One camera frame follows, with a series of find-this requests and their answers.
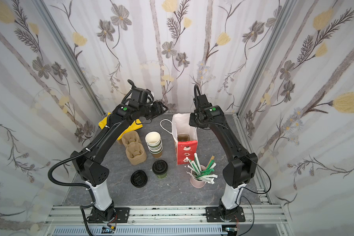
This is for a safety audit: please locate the red white paper gift bag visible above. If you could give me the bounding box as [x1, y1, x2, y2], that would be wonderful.
[160, 113, 198, 165]

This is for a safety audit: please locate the single pulp cup carrier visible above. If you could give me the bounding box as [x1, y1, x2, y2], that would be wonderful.
[178, 134, 191, 142]

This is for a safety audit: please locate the black plastic cup lid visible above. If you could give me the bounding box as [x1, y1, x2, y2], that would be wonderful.
[152, 159, 168, 173]

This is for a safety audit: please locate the green paper coffee cup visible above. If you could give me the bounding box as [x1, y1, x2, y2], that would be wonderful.
[154, 172, 167, 179]

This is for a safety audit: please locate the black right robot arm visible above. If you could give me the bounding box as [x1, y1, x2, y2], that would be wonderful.
[189, 85, 258, 221]

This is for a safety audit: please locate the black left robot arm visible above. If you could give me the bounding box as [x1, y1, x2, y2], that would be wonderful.
[48, 80, 169, 235]

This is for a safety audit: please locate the yellow napkin stack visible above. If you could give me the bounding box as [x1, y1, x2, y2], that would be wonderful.
[98, 112, 143, 141]

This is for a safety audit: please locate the stack of paper cups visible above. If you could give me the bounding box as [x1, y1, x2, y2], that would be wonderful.
[145, 131, 163, 158]

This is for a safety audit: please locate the stack of pulp cup carriers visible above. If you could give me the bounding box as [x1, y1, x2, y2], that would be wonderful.
[122, 131, 147, 165]

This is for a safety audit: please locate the pink cup with utensils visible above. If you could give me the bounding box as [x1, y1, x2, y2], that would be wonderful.
[185, 153, 218, 188]

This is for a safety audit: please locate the stack of black cup lids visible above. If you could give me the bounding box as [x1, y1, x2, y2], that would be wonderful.
[130, 170, 148, 188]

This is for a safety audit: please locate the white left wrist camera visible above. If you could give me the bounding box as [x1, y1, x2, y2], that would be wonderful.
[146, 89, 154, 105]

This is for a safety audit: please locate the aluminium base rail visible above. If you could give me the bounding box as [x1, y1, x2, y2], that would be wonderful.
[42, 205, 290, 236]

